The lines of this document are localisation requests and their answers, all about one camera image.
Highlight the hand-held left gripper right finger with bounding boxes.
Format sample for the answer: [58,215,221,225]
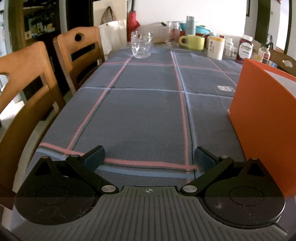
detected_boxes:
[180,146,269,196]

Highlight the white canister yellow lid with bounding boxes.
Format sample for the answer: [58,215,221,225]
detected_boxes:
[207,36,225,60]

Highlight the grey-blue thermos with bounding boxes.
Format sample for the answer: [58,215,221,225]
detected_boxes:
[186,16,197,36]

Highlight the yellow mug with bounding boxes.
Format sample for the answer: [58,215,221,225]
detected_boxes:
[179,35,205,51]

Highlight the clear glass mug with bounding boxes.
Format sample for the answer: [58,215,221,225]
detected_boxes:
[131,31,154,59]

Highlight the dark bottle red label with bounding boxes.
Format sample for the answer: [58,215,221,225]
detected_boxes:
[257,45,271,65]

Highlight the teal lidded bowl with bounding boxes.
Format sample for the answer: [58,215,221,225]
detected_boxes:
[196,25,211,36]

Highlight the clear glass jar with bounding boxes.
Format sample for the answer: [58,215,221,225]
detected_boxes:
[166,21,181,46]

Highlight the orange box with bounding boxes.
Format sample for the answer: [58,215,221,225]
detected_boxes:
[228,58,296,197]

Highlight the wooden chair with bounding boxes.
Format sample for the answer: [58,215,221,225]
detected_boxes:
[269,49,296,77]
[53,26,105,95]
[0,41,66,209]

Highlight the white tote bag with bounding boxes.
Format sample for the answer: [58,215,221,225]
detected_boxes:
[98,20,127,55]

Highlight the dark red supplement bottle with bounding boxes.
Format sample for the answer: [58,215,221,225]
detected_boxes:
[236,34,254,64]

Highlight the red umbrella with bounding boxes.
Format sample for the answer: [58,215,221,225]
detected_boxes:
[127,0,141,42]

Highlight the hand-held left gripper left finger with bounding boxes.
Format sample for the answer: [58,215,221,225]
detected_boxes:
[33,145,119,194]

